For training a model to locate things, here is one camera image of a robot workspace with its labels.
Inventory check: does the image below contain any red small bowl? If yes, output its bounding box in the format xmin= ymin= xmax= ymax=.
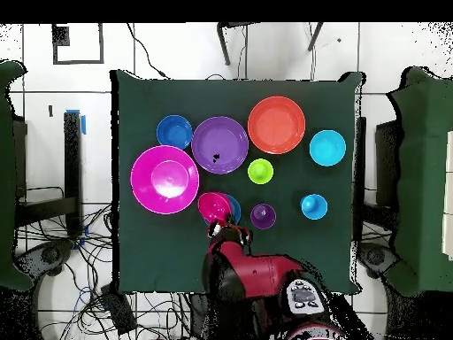
xmin=196 ymin=191 xmax=234 ymax=227

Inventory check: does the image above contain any blue straight-sided bowl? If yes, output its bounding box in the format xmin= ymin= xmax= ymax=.
xmin=203 ymin=193 xmax=242 ymax=227

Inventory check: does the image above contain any purple plastic cup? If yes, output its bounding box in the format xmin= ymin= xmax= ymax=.
xmin=250 ymin=203 xmax=278 ymax=230

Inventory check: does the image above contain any lime green plastic cup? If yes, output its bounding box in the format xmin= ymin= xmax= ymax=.
xmin=247 ymin=158 xmax=274 ymax=186

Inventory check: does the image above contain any dark green tablecloth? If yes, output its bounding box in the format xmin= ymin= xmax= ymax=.
xmin=111 ymin=69 xmax=365 ymax=297

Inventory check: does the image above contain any wide purple bowl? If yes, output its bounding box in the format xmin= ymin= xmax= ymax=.
xmin=191 ymin=115 xmax=250 ymax=175

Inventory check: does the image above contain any light blue plastic cup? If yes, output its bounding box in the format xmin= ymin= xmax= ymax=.
xmin=299 ymin=193 xmax=329 ymax=221

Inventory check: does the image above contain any large pink bowl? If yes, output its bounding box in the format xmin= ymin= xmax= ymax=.
xmin=129 ymin=144 xmax=201 ymax=216

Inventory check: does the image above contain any dark blue small bowl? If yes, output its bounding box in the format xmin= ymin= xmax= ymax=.
xmin=156 ymin=113 xmax=195 ymax=151

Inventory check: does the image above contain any wide orange bowl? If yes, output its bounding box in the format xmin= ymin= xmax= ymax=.
xmin=247 ymin=96 xmax=306 ymax=156

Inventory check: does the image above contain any light blue small bowl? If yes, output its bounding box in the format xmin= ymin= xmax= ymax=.
xmin=308 ymin=129 xmax=347 ymax=167

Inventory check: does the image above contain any black power strip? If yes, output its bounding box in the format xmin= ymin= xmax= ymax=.
xmin=99 ymin=282 xmax=138 ymax=336

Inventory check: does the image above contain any black round machine base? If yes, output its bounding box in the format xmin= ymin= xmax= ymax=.
xmin=356 ymin=242 xmax=400 ymax=280
xmin=15 ymin=240 xmax=76 ymax=278

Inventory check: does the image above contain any green-clothed side table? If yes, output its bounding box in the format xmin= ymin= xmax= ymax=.
xmin=384 ymin=66 xmax=453 ymax=298
xmin=0 ymin=59 xmax=35 ymax=291

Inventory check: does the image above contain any tangle of floor cables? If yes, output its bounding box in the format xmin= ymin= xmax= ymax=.
xmin=16 ymin=185 xmax=194 ymax=340

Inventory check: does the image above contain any black bench frame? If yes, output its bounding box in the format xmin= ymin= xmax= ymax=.
xmin=13 ymin=111 xmax=85 ymax=237
xmin=354 ymin=116 xmax=403 ymax=213

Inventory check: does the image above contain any black camera stand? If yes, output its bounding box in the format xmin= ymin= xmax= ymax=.
xmin=216 ymin=21 xmax=326 ymax=67

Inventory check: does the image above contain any thin black floor cable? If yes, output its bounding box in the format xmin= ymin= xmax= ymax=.
xmin=126 ymin=22 xmax=172 ymax=80

